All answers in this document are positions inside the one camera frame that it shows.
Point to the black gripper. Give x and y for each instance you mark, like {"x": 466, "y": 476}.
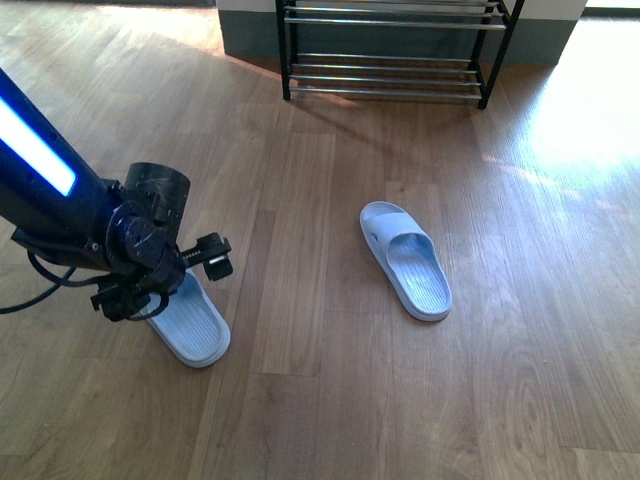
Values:
{"x": 147, "y": 265}

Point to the black metal shoe rack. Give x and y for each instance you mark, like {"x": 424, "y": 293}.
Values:
{"x": 424, "y": 50}

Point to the light blue slide sandal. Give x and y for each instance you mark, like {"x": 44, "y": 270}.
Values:
{"x": 191, "y": 326}
{"x": 406, "y": 254}

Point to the black robot arm blue light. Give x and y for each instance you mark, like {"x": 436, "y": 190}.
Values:
{"x": 65, "y": 214}

